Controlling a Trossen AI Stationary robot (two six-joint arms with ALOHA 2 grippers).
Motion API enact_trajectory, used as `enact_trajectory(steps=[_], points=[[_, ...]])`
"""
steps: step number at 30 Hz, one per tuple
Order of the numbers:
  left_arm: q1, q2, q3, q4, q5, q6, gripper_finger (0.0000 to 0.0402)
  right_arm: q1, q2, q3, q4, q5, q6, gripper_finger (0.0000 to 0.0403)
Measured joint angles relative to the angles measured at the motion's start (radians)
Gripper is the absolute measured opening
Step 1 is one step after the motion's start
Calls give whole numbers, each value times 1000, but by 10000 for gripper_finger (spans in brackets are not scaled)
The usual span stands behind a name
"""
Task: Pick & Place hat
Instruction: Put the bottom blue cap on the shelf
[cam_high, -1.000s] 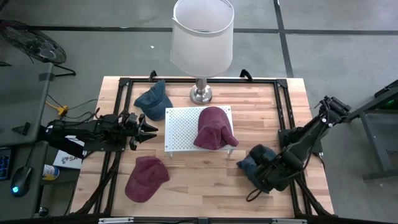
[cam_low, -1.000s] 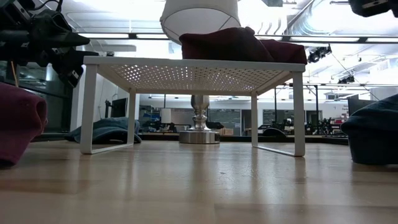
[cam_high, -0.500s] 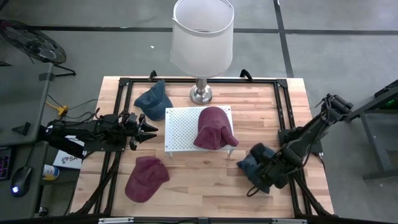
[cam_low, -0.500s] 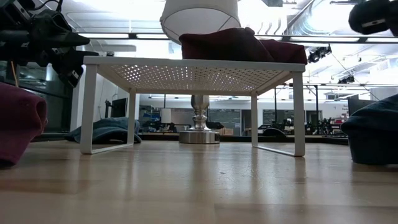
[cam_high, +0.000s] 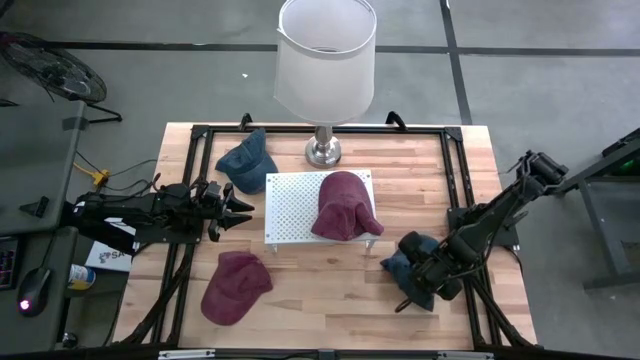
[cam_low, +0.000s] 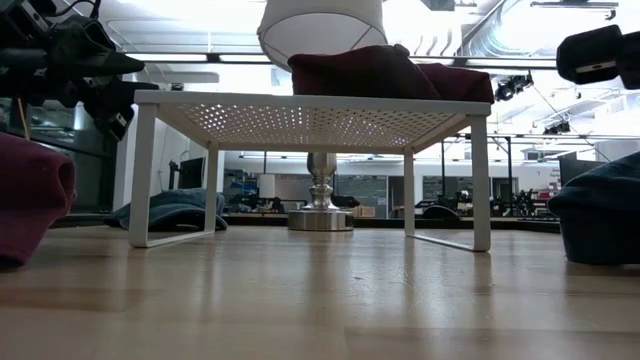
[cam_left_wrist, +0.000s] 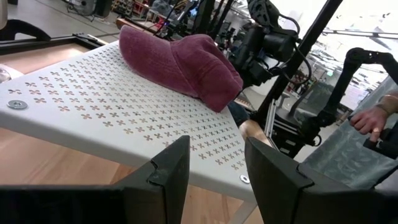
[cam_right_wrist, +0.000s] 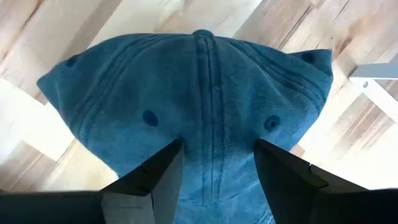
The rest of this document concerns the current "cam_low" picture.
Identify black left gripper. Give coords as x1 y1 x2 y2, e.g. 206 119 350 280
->
47 15 161 142

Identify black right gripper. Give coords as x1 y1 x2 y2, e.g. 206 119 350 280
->
555 24 625 86

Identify maroon pink cap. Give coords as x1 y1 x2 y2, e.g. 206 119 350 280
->
0 131 77 271
287 43 496 105

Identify black ceiling spotlight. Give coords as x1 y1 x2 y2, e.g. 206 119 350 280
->
493 72 535 103

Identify black computer monitor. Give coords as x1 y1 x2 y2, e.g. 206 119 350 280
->
177 156 207 190

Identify teal blue cap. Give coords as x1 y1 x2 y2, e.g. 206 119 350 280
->
103 188 229 233

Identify dark navy cap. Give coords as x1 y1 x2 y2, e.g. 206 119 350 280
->
547 151 640 266

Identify white perforated metal shelf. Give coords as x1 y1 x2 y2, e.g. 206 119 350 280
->
128 89 493 253

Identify silver lamp with white shade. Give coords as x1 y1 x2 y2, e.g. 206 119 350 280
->
256 0 389 232

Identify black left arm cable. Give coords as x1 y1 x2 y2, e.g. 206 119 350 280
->
49 0 104 21

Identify black table frame rail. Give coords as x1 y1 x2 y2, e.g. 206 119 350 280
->
49 213 562 234

